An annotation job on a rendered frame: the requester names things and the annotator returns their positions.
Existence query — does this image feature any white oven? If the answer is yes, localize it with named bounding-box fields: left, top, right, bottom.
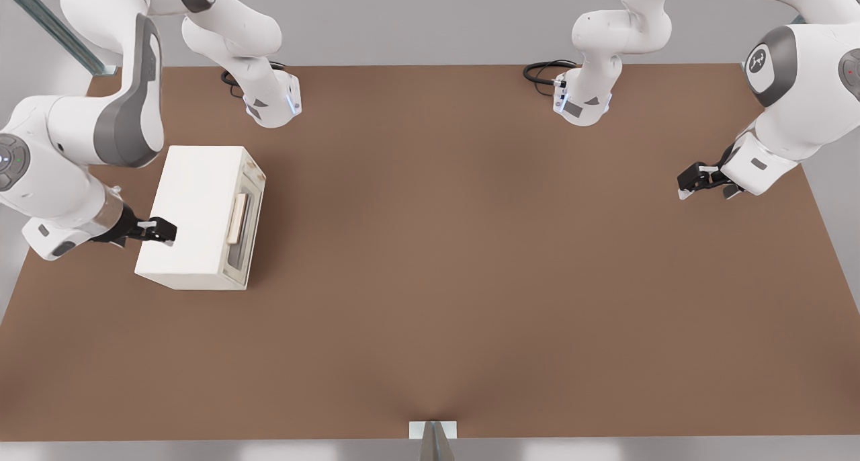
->
left=134, top=145, right=267, bottom=292

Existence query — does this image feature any oven door with pale handle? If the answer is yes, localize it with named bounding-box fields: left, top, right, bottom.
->
left=223, top=171, right=265, bottom=288

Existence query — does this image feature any black cable loop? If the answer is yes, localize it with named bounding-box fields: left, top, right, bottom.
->
left=523, top=59, right=580, bottom=98
left=221, top=60, right=288, bottom=100

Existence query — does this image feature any silver frame post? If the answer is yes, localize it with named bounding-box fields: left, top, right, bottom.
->
left=0, top=0, right=119, bottom=77
left=409, top=420, right=458, bottom=461

